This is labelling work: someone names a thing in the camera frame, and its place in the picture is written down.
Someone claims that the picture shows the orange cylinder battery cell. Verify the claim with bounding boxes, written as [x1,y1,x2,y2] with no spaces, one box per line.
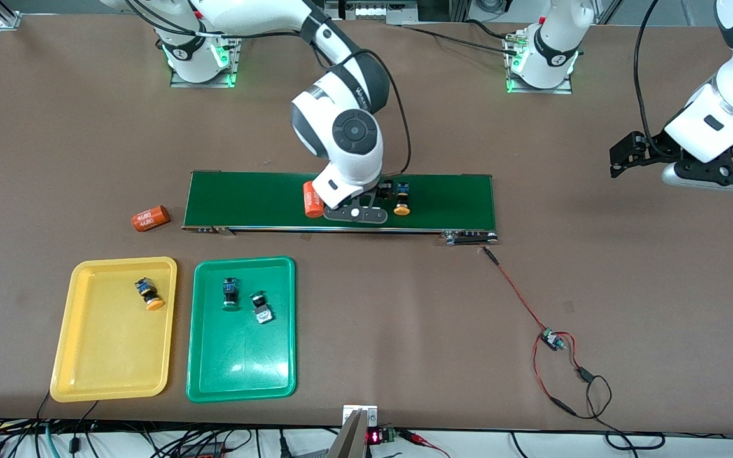
[132,205,171,233]
[303,181,326,218]

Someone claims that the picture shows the green conveyor belt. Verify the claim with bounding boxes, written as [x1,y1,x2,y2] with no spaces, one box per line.
[181,170,499,246]

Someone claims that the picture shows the small speed controller module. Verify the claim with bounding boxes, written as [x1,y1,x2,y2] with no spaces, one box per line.
[540,328,569,352]

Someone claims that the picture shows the green plastic tray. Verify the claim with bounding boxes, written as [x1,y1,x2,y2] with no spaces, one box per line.
[186,256,297,403]

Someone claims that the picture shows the red clip test leads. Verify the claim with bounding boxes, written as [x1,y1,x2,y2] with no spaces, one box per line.
[398,429,451,458]

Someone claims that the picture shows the orange and black device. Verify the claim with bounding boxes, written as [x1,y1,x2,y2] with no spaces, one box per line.
[179,441,230,458]

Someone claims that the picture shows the yellow plastic tray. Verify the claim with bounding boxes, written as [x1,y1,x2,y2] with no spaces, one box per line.
[50,256,178,403]

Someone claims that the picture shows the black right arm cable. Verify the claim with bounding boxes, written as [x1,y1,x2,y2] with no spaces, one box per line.
[125,0,413,176]

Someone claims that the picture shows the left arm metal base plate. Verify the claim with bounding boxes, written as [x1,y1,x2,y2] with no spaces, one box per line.
[505,29,574,95]

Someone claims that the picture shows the black cable on table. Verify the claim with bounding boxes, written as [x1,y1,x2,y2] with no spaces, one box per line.
[397,24,523,58]

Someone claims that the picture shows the red and black wire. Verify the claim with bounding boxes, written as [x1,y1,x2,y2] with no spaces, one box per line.
[481,246,613,420]

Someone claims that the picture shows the metal frame with light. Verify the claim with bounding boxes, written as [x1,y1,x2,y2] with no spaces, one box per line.
[325,0,469,26]

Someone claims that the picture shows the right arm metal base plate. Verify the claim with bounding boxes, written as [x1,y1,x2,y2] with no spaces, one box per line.
[169,18,243,88]

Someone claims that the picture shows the black looped power cable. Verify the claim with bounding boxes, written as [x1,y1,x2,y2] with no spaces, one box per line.
[551,366,666,451]

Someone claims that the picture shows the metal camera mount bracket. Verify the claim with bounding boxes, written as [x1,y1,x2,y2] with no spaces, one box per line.
[328,405,379,458]

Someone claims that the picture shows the black cable bundle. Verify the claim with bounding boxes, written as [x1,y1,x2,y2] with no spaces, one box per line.
[0,388,342,458]

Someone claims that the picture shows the aluminium extrusion post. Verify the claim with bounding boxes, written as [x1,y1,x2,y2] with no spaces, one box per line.
[0,0,24,29]

